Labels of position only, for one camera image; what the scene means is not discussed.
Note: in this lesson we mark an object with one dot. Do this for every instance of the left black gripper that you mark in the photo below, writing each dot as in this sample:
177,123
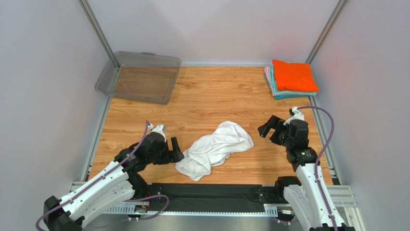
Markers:
174,155

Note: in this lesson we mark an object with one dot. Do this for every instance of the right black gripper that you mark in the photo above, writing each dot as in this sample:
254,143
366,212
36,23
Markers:
277,131

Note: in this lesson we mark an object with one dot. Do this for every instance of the white t-shirt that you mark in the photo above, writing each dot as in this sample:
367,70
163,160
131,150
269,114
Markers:
212,150

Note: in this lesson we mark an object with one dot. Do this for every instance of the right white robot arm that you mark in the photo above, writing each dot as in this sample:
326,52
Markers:
306,193

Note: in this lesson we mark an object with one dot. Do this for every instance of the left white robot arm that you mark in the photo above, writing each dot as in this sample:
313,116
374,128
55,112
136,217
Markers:
118,182

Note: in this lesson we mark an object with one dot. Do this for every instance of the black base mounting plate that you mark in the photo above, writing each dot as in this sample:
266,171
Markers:
208,197

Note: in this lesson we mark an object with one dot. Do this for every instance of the orange folded t-shirt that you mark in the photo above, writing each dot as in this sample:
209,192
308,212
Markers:
294,77

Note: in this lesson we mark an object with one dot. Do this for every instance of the pink folded t-shirt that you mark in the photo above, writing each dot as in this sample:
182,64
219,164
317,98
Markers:
268,81

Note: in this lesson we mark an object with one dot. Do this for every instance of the clear grey plastic bin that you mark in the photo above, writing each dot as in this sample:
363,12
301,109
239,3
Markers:
143,77

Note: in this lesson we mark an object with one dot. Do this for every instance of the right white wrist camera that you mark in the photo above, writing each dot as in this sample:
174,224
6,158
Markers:
295,114

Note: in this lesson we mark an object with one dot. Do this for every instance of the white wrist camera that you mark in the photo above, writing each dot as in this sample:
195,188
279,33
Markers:
159,129
295,114

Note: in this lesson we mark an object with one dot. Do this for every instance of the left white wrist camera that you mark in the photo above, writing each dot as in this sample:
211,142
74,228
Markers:
159,129

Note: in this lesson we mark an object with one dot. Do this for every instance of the aluminium frame rail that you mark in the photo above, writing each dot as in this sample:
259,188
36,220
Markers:
341,195

